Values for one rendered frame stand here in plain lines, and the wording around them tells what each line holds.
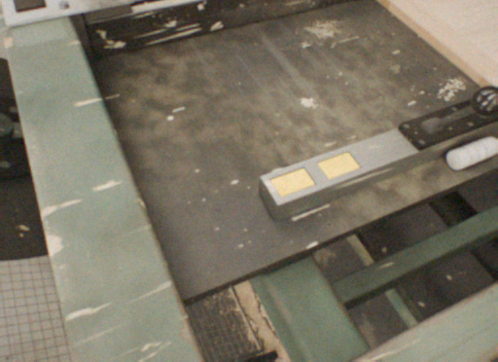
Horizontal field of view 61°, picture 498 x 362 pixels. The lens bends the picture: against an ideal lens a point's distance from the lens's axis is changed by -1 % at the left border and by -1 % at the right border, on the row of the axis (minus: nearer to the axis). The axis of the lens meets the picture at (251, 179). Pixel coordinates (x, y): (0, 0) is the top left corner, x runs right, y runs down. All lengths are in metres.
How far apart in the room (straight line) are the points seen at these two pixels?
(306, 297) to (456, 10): 0.70
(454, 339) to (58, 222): 0.41
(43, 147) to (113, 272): 0.19
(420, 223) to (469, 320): 1.83
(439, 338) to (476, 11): 0.74
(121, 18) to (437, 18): 0.60
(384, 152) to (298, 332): 0.27
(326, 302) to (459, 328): 0.15
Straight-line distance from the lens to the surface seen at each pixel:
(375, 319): 2.51
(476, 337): 0.50
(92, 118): 0.55
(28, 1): 0.78
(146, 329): 0.39
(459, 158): 0.67
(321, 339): 0.54
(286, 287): 0.55
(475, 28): 0.99
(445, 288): 2.29
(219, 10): 0.84
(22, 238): 1.09
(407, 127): 0.64
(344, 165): 0.58
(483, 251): 1.46
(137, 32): 0.81
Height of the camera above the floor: 2.08
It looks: 42 degrees down
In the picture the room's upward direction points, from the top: 85 degrees counter-clockwise
